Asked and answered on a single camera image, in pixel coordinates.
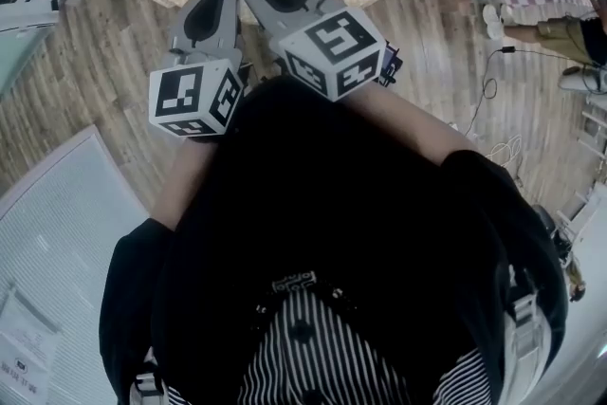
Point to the grey device on floor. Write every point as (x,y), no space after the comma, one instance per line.
(545,220)

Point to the black white striped shirt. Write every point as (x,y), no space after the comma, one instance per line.
(322,355)

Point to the grey round device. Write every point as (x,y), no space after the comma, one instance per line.
(576,80)

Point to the person's right forearm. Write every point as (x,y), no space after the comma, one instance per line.
(417,123)

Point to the teal glass panel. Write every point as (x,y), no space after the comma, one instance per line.
(19,52)

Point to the small blue screen device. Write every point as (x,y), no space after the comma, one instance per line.
(391,61)

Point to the white ribbed panel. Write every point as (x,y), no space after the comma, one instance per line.
(71,227)

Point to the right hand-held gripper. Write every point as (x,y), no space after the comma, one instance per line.
(341,38)

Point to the white paper label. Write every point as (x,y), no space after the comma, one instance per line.
(28,346)

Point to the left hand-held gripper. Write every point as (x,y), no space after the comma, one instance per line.
(175,95)

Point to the person in dark shirt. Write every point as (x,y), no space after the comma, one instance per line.
(332,204)

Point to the person's left forearm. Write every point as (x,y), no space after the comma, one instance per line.
(185,185)

